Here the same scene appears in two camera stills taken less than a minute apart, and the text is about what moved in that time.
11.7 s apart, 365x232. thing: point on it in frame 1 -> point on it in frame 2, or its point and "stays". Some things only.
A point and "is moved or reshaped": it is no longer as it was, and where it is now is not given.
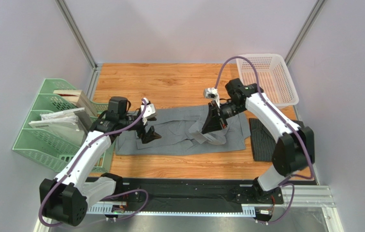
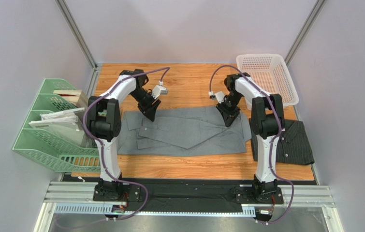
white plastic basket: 273,77 stays
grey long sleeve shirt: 174,125 is moved or reshaped
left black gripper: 149,137 -> 149,110
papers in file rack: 73,124 stays
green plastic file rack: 56,149 stays
